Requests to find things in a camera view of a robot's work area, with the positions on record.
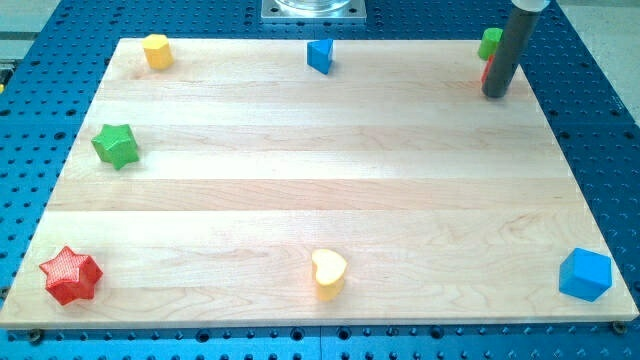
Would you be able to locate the green star block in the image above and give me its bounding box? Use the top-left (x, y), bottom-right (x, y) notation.
top-left (91, 124), bottom-right (139, 170)

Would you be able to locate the red star block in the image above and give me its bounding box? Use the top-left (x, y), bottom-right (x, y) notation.
top-left (39, 246), bottom-right (103, 306)

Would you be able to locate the yellow hexagon block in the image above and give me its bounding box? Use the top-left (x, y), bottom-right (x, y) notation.
top-left (142, 34), bottom-right (174, 70)

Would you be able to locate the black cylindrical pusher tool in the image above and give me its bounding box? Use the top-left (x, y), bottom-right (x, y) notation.
top-left (482, 5), bottom-right (542, 98)

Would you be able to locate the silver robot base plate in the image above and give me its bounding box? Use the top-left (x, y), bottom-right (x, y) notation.
top-left (260, 0), bottom-right (367, 22)

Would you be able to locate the green cylinder block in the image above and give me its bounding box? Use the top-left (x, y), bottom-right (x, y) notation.
top-left (477, 27), bottom-right (503, 61)

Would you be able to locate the red circle block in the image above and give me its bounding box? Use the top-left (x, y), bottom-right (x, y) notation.
top-left (481, 54), bottom-right (495, 84)

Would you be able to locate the blue cube block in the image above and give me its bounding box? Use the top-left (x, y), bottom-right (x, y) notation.
top-left (558, 248), bottom-right (613, 302)

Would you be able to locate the yellow heart block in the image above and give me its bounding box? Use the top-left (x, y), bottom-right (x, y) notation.
top-left (311, 249), bottom-right (348, 301)

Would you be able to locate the white tool holder collar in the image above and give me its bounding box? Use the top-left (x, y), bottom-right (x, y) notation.
top-left (511, 0), bottom-right (551, 13)

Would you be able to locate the blue perforated table plate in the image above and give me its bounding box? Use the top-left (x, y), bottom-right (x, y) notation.
top-left (1, 1), bottom-right (639, 359)

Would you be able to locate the wooden board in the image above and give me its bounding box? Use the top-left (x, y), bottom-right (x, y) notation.
top-left (1, 38), bottom-right (638, 329)

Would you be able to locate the blue triangle block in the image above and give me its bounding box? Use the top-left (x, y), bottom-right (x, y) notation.
top-left (306, 38), bottom-right (333, 75)

